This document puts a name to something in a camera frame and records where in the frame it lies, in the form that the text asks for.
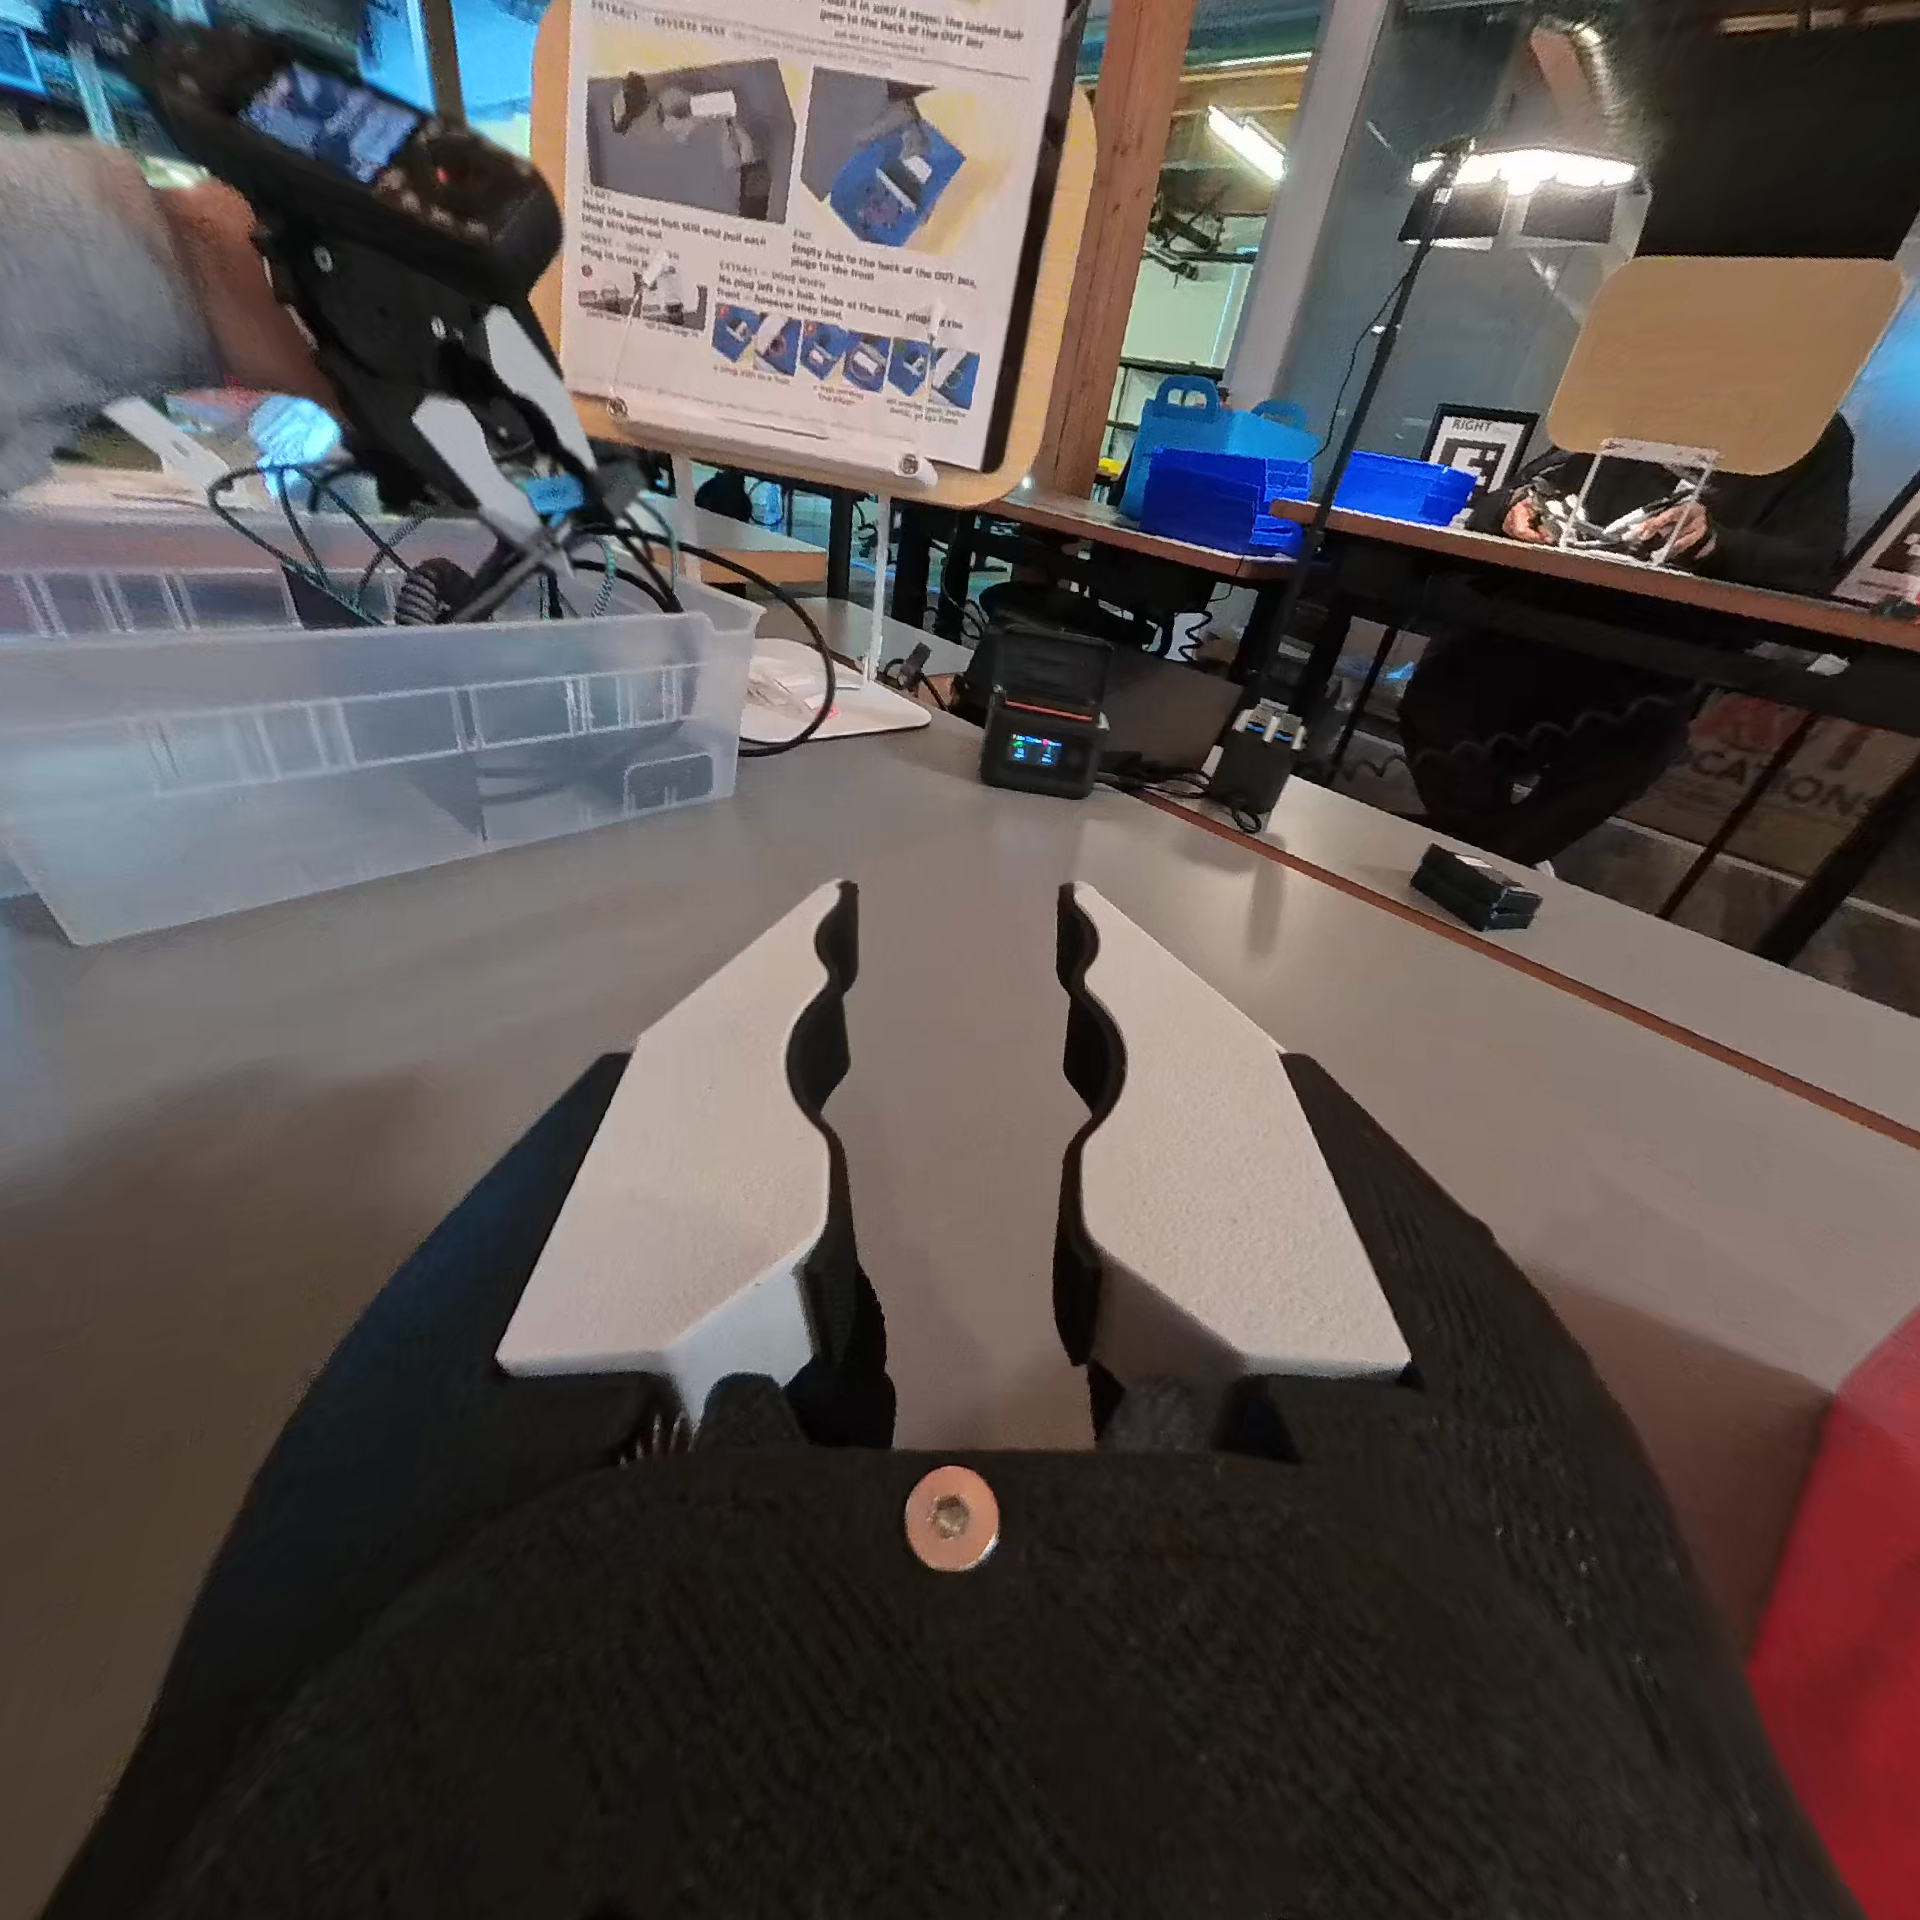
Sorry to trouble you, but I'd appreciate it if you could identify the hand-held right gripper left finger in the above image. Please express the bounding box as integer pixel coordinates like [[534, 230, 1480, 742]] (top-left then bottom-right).
[[495, 879, 897, 1450]]

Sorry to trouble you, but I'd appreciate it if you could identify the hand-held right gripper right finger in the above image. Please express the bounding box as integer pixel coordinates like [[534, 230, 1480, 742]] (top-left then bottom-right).
[[1054, 879, 1414, 1444]]

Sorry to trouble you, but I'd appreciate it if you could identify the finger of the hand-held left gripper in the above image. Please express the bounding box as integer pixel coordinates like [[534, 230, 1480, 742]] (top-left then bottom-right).
[[480, 307, 610, 506], [410, 390, 581, 597]]

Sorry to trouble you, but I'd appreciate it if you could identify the black usb cable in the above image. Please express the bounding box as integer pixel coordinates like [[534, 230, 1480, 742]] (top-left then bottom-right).
[[210, 458, 838, 753]]

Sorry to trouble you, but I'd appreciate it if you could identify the clear plastic bin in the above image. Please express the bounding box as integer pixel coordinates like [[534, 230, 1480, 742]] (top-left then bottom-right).
[[0, 491, 770, 951]]

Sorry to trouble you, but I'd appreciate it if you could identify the person's left forearm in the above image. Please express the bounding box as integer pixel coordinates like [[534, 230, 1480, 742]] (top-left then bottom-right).
[[0, 132, 231, 500]]

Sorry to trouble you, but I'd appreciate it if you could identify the person's left hand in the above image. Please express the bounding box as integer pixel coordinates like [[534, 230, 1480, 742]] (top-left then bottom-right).
[[156, 186, 341, 410]]

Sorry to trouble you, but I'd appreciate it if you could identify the small black box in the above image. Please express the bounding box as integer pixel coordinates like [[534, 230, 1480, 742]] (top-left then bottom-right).
[[1407, 842, 1545, 933]]

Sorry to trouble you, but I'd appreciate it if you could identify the black power adapter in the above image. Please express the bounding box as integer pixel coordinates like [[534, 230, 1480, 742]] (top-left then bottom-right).
[[1206, 701, 1309, 820]]

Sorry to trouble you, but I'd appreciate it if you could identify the white flat pad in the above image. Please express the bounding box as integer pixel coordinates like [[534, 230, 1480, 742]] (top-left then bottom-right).
[[738, 638, 933, 747]]

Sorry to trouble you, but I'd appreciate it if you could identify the black device with display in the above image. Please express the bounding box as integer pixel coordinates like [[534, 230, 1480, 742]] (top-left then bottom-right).
[[977, 625, 1114, 799]]

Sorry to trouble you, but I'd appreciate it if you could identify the instruction sheet on board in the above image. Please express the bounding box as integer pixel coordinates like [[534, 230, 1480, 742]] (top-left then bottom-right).
[[530, 0, 1100, 511]]

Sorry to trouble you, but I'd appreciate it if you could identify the wooden-top table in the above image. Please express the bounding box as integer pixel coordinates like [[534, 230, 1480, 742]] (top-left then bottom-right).
[[893, 483, 1309, 649], [1312, 499, 1920, 964]]

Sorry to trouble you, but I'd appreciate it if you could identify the blue tray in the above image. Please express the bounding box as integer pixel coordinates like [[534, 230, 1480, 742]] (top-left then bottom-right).
[[1326, 449, 1480, 531]]

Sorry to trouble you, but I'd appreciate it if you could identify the red plastic object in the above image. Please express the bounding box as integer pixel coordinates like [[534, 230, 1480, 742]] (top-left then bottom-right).
[[1745, 1317, 1920, 1920]]

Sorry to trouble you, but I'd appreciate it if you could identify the framed tag sign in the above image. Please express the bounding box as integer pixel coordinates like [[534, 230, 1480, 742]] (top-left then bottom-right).
[[1423, 399, 1545, 497]]

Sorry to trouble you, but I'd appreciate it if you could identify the wooden board on clear stand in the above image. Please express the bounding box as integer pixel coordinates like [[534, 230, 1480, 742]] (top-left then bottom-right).
[[1543, 254, 1908, 575]]

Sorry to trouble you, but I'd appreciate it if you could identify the studio light on stand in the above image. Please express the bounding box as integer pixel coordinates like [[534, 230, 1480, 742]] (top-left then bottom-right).
[[1260, 138, 1646, 785]]

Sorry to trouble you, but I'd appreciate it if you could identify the wooden post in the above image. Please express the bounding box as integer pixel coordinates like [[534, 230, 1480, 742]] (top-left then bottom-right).
[[1031, 0, 1205, 500]]

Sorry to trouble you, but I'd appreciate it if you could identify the blue handled bin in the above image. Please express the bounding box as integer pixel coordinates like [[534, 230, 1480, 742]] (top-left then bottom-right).
[[1114, 372, 1326, 561]]

